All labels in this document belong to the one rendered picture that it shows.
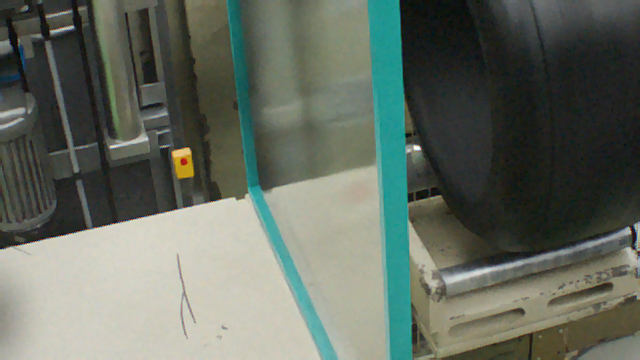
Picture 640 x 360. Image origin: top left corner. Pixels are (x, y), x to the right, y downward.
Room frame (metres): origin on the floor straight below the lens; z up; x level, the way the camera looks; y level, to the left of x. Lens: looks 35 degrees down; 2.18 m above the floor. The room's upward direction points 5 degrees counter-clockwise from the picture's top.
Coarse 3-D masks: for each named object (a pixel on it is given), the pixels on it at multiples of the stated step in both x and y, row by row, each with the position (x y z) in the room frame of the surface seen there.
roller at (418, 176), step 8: (408, 168) 1.80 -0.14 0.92; (416, 168) 1.80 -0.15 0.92; (424, 168) 1.80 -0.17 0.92; (408, 176) 1.79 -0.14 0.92; (416, 176) 1.79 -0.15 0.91; (424, 176) 1.79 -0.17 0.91; (408, 184) 1.78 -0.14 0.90; (416, 184) 1.79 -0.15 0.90; (424, 184) 1.79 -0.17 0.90; (432, 184) 1.80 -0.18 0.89
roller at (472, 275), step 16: (592, 240) 1.57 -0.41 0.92; (608, 240) 1.57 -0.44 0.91; (624, 240) 1.58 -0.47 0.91; (496, 256) 1.55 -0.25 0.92; (512, 256) 1.55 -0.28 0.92; (528, 256) 1.55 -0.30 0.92; (544, 256) 1.55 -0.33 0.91; (560, 256) 1.55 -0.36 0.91; (576, 256) 1.56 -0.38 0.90; (592, 256) 1.57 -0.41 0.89; (448, 272) 1.52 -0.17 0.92; (464, 272) 1.52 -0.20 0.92; (480, 272) 1.52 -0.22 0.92; (496, 272) 1.53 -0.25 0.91; (512, 272) 1.53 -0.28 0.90; (528, 272) 1.54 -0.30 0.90; (448, 288) 1.50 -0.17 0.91; (464, 288) 1.51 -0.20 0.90; (480, 288) 1.52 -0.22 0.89
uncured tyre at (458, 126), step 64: (448, 0) 1.97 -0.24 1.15; (512, 0) 1.49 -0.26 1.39; (576, 0) 1.48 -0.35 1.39; (448, 64) 1.93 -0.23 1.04; (512, 64) 1.45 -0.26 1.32; (576, 64) 1.43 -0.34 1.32; (448, 128) 1.85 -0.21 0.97; (512, 128) 1.43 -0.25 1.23; (576, 128) 1.41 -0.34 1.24; (448, 192) 1.65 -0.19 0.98; (512, 192) 1.43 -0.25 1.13; (576, 192) 1.41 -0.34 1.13
